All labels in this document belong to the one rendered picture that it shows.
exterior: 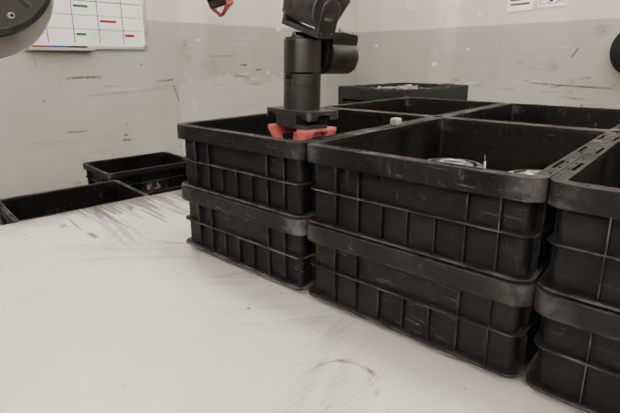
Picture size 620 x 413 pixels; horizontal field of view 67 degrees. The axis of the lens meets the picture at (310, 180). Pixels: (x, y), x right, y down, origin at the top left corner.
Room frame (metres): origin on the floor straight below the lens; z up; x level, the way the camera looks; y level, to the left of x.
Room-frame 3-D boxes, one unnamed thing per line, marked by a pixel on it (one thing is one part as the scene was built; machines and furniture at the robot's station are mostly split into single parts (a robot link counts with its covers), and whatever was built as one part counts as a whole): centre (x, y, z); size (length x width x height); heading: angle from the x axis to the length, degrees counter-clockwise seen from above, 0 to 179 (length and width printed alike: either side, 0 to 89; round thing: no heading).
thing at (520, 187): (0.66, -0.23, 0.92); 0.40 x 0.30 x 0.02; 139
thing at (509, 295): (0.66, -0.23, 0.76); 0.40 x 0.30 x 0.12; 139
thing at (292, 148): (0.86, -0.01, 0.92); 0.40 x 0.30 x 0.02; 139
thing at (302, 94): (0.73, 0.01, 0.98); 0.10 x 0.07 x 0.07; 42
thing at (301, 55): (0.74, 0.01, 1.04); 0.07 x 0.06 x 0.07; 133
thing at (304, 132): (0.73, 0.01, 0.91); 0.07 x 0.07 x 0.09; 42
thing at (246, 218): (0.86, -0.01, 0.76); 0.40 x 0.30 x 0.12; 139
